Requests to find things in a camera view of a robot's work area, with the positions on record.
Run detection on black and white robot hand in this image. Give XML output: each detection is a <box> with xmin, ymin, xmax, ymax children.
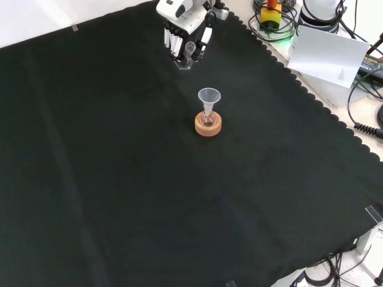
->
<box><xmin>155</xmin><ymin>0</ymin><xmax>214</xmax><ymax>65</ymax></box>

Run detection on clear glass graduated cylinder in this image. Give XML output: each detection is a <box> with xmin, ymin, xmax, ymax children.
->
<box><xmin>174</xmin><ymin>41</ymin><xmax>197</xmax><ymax>71</ymax></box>

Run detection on clear plastic funnel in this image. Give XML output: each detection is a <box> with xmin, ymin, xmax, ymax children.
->
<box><xmin>197</xmin><ymin>87</ymin><xmax>222</xmax><ymax>116</ymax></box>

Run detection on yellow stop button box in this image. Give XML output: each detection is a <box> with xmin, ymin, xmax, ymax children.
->
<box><xmin>259</xmin><ymin>0</ymin><xmax>283</xmax><ymax>32</ymax></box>

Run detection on small round-bottom glass flask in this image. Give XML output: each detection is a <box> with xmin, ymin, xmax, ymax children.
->
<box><xmin>200</xmin><ymin>107</ymin><xmax>217</xmax><ymax>127</ymax></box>

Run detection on pale board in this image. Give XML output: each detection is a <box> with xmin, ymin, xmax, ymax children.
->
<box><xmin>287</xmin><ymin>25</ymin><xmax>371</xmax><ymax>89</ymax></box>

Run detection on black bench cloth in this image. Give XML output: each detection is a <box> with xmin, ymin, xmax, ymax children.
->
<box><xmin>0</xmin><ymin>0</ymin><xmax>383</xmax><ymax>287</ymax></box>

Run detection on black power adapter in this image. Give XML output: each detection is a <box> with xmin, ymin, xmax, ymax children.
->
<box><xmin>357</xmin><ymin>54</ymin><xmax>383</xmax><ymax>77</ymax></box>

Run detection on black looped cable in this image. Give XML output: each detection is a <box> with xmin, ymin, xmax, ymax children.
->
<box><xmin>247</xmin><ymin>0</ymin><xmax>300</xmax><ymax>43</ymax></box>

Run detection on cork ring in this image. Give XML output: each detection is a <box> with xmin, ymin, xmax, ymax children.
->
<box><xmin>194</xmin><ymin>110</ymin><xmax>223</xmax><ymax>138</ymax></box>

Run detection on black coiled cable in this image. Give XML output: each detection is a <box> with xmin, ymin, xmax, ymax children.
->
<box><xmin>346</xmin><ymin>80</ymin><xmax>383</xmax><ymax>137</ymax></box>

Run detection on aluminium frame leg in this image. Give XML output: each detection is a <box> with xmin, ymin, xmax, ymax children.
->
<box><xmin>355</xmin><ymin>222</ymin><xmax>383</xmax><ymax>255</ymax></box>

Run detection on black floor cables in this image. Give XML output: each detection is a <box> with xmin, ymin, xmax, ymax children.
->
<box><xmin>287</xmin><ymin>250</ymin><xmax>383</xmax><ymax>287</ymax></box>

